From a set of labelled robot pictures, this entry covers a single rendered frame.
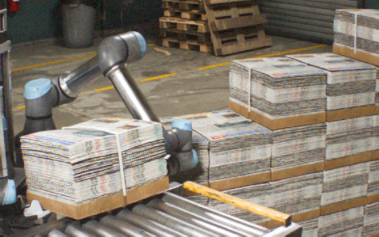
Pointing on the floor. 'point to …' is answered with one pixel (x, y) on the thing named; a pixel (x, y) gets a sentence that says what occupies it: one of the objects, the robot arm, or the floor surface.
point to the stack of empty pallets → (187, 26)
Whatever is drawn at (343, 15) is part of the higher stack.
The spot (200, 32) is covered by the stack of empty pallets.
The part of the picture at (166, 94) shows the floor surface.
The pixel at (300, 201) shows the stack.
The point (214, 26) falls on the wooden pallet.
